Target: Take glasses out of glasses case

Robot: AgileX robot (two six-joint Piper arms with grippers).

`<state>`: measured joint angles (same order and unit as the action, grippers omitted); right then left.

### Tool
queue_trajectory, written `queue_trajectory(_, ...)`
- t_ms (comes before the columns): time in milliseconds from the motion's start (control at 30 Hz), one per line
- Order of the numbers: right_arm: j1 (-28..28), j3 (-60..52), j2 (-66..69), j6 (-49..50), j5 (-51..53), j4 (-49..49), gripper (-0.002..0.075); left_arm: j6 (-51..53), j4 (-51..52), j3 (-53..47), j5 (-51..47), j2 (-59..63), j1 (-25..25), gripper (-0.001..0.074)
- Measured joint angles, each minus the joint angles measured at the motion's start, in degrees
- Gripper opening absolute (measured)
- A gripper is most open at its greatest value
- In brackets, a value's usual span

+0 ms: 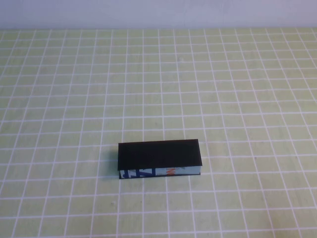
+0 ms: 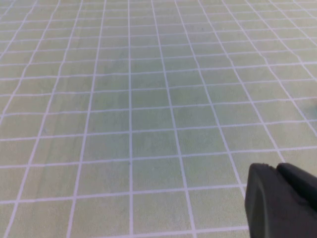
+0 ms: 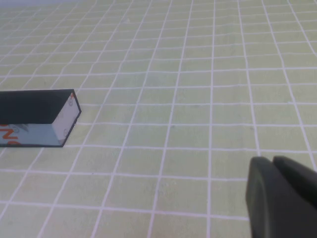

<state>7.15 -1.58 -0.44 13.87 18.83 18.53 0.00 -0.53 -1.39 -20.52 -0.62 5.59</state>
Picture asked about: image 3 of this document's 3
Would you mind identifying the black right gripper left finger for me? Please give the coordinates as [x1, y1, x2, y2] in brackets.
[245, 155, 317, 238]

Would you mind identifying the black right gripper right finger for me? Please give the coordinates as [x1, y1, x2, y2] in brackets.
[273, 155, 317, 212]

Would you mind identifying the black glasses case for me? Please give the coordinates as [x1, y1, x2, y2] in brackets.
[0, 89, 82, 148]

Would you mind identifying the green white-checked tablecloth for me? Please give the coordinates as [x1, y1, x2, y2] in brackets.
[0, 0, 317, 238]

